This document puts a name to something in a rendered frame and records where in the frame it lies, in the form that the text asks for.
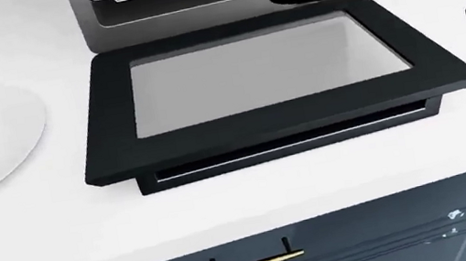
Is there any black glass oven door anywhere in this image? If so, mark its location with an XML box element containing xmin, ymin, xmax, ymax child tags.
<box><xmin>63</xmin><ymin>0</ymin><xmax>466</xmax><ymax>206</ymax></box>

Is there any blue cabinet drawer front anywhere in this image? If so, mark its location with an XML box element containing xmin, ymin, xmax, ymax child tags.
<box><xmin>0</xmin><ymin>161</ymin><xmax>466</xmax><ymax>261</ymax></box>

